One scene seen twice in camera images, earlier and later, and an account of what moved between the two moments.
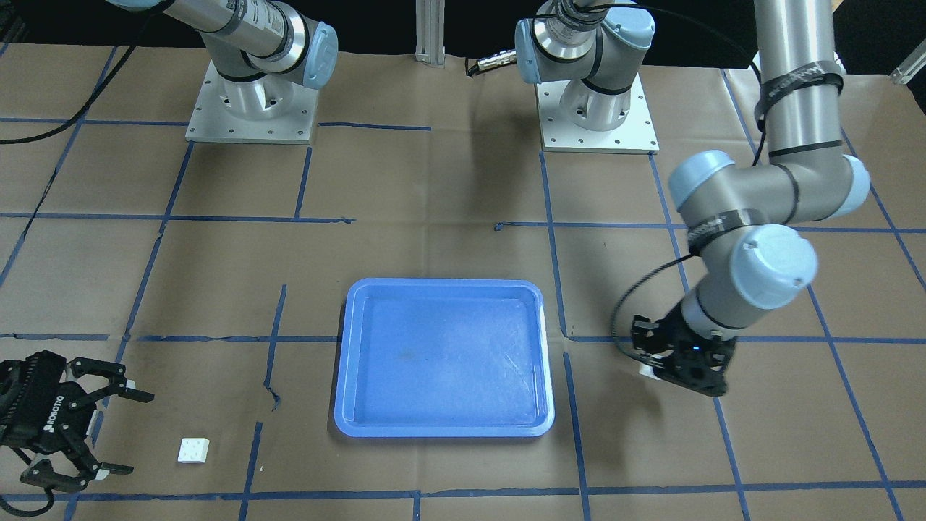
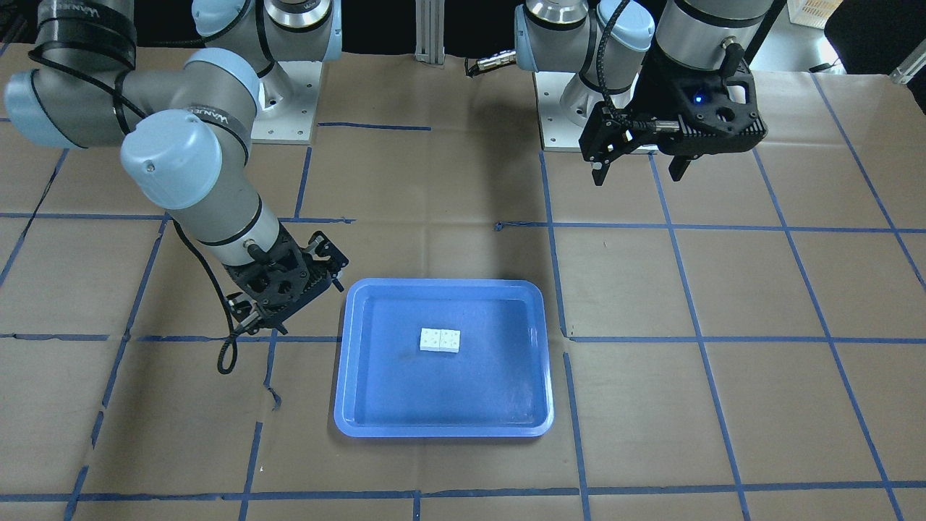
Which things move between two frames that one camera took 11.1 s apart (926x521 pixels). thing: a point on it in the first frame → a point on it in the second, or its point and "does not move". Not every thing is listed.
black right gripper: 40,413 → 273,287
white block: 193,450 → 449,341
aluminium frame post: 430,32 does not move
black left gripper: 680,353 → 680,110
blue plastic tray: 443,358 does not move
